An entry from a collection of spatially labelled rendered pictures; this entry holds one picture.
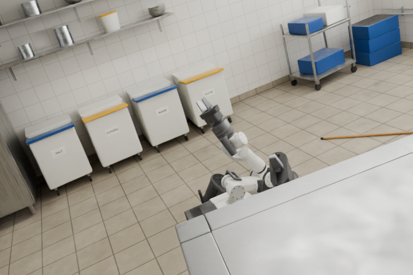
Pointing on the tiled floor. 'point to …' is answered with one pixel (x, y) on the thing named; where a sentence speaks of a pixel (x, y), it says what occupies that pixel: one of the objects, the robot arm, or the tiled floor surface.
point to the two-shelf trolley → (325, 47)
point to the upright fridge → (14, 172)
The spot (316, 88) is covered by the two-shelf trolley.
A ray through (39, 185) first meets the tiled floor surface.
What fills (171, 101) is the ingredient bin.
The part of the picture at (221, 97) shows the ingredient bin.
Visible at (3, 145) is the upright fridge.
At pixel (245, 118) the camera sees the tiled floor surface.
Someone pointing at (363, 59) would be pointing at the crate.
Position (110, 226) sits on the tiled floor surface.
